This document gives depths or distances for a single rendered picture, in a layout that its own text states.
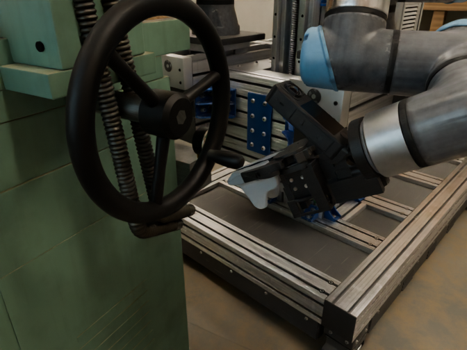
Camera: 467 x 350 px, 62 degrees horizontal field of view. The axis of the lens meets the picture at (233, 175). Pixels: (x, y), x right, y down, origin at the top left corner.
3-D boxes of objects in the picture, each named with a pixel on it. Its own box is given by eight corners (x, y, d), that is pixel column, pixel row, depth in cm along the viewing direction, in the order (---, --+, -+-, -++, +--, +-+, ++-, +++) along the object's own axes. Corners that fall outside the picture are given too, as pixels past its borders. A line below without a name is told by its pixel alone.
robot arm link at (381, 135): (392, 110, 38) (406, 92, 44) (348, 126, 41) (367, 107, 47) (420, 178, 39) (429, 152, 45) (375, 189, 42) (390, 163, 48)
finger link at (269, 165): (239, 187, 50) (296, 169, 45) (234, 177, 50) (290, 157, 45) (256, 174, 54) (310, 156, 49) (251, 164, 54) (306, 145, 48)
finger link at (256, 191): (231, 219, 55) (285, 205, 49) (213, 182, 54) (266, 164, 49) (242, 210, 58) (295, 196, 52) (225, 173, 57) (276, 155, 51)
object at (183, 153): (192, 197, 85) (190, 164, 82) (149, 183, 91) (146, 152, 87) (213, 182, 92) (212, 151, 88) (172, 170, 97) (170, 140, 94)
